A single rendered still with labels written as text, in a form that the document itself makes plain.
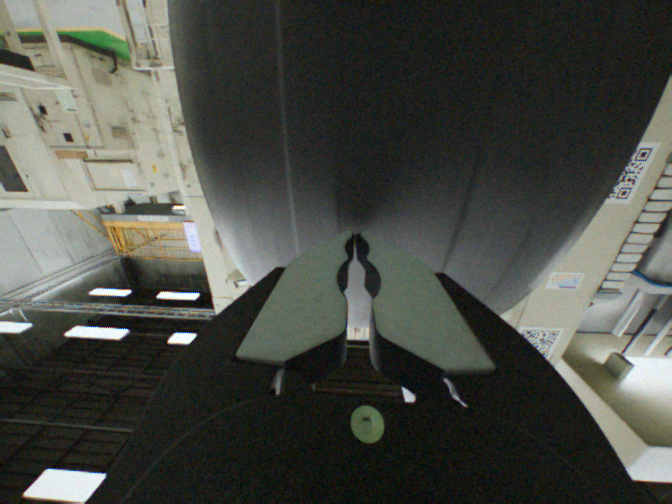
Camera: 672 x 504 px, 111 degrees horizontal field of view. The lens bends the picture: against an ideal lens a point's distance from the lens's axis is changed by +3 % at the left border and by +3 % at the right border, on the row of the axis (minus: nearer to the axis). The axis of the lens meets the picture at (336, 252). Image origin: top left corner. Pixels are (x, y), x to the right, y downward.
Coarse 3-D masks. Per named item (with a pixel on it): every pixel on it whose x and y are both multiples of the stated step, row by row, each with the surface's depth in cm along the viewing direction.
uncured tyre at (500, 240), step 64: (192, 0) 11; (256, 0) 10; (320, 0) 10; (384, 0) 10; (448, 0) 10; (512, 0) 9; (576, 0) 9; (640, 0) 9; (192, 64) 12; (256, 64) 11; (320, 64) 11; (384, 64) 10; (448, 64) 10; (512, 64) 10; (576, 64) 10; (640, 64) 10; (192, 128) 15; (256, 128) 12; (320, 128) 12; (384, 128) 11; (448, 128) 11; (512, 128) 11; (576, 128) 11; (640, 128) 11; (256, 192) 13; (320, 192) 13; (384, 192) 13; (448, 192) 13; (512, 192) 12; (576, 192) 12; (256, 256) 17; (448, 256) 15; (512, 256) 15
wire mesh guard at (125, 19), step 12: (120, 0) 57; (120, 12) 58; (132, 24) 59; (144, 24) 59; (156, 24) 59; (132, 36) 60; (168, 36) 60; (132, 48) 61; (132, 60) 62; (144, 60) 62; (156, 60) 62; (168, 60) 61
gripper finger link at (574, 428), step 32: (448, 288) 8; (480, 320) 7; (512, 352) 6; (448, 384) 5; (480, 384) 5; (512, 384) 5; (544, 384) 5; (512, 416) 5; (544, 416) 5; (576, 416) 5; (576, 448) 4; (608, 448) 4; (608, 480) 4
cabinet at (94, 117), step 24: (24, 48) 276; (48, 48) 274; (72, 48) 273; (96, 48) 300; (48, 72) 284; (72, 72) 283; (96, 72) 299; (24, 96) 297; (48, 96) 295; (72, 96) 293; (96, 96) 301; (120, 96) 332; (48, 120) 307; (72, 120) 305; (96, 120) 304; (120, 120) 334; (48, 144) 320; (72, 144) 318; (96, 144) 316; (120, 144) 336
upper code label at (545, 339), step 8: (520, 328) 41; (528, 328) 40; (536, 328) 40; (544, 328) 40; (552, 328) 40; (560, 328) 40; (528, 336) 41; (536, 336) 41; (544, 336) 41; (552, 336) 41; (560, 336) 41; (536, 344) 42; (544, 344) 42; (552, 344) 42; (544, 352) 42
